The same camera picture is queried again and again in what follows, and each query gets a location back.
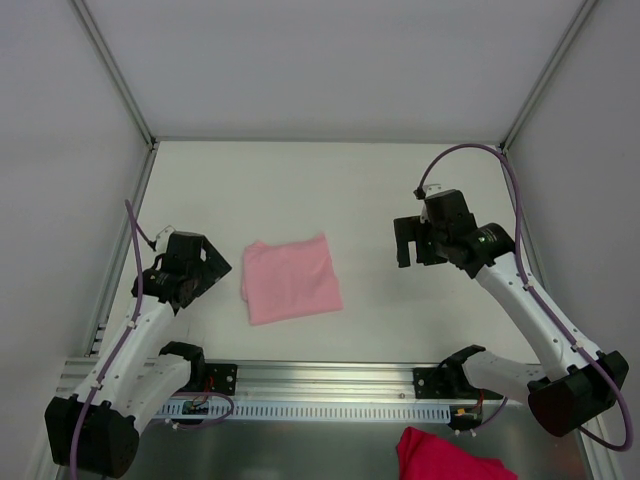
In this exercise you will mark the aluminium frame post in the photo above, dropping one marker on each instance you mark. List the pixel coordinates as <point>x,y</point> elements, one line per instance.
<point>560,52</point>
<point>105,56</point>

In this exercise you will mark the left aluminium frame post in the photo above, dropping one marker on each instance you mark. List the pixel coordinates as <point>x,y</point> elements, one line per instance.
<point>105,56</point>

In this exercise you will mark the white slotted cable duct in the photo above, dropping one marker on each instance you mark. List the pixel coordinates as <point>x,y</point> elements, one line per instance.
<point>183,410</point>

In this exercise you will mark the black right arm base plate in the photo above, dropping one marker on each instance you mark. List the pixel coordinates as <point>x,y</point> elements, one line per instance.
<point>442,383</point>

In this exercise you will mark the right aluminium frame post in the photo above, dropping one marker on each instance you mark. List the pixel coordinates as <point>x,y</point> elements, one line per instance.
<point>560,52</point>

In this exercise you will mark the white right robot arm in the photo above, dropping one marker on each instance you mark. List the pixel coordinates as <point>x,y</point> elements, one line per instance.
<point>575,380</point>

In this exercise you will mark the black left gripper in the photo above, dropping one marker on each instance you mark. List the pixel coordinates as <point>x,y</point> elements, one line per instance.
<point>201,270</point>

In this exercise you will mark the pink t shirt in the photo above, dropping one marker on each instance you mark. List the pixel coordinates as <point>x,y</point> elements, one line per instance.
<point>289,281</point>

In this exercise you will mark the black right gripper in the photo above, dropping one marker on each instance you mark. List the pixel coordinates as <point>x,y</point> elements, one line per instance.
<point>417,240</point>

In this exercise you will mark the red t shirt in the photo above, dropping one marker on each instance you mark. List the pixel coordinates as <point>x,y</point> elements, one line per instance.
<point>422,455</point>

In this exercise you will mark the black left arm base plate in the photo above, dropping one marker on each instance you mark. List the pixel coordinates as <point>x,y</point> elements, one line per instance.
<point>220,378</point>

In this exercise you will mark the aluminium front rail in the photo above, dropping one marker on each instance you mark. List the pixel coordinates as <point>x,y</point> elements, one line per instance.
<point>259,380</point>

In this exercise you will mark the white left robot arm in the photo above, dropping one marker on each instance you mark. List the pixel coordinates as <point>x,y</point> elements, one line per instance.
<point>97,428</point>

